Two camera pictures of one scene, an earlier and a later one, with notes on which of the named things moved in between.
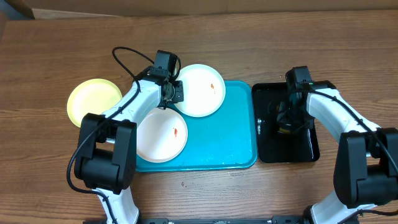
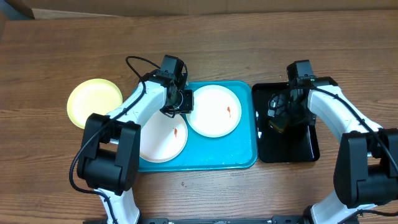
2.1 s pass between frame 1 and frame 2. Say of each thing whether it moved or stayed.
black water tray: stayed
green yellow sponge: moved
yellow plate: stayed
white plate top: moved
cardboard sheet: stayed
